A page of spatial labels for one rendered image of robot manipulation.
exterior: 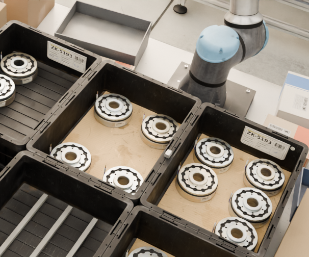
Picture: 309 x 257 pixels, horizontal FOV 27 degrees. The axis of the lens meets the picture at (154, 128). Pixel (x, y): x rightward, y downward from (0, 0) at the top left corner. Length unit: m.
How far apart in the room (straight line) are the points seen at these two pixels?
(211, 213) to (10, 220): 0.48
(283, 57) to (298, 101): 1.52
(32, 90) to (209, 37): 0.52
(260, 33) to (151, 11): 1.71
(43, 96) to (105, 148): 0.25
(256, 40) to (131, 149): 0.54
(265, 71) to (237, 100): 1.38
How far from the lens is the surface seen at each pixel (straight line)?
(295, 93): 2.04
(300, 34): 3.52
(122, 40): 2.13
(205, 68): 1.85
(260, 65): 3.41
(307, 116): 1.98
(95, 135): 1.69
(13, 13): 2.15
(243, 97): 2.04
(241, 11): 1.91
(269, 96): 2.14
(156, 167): 1.51
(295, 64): 3.50
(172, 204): 1.57
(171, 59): 2.17
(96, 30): 2.16
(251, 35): 1.93
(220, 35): 1.86
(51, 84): 1.83
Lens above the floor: 2.05
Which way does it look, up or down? 45 degrees down
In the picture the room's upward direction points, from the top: 12 degrees clockwise
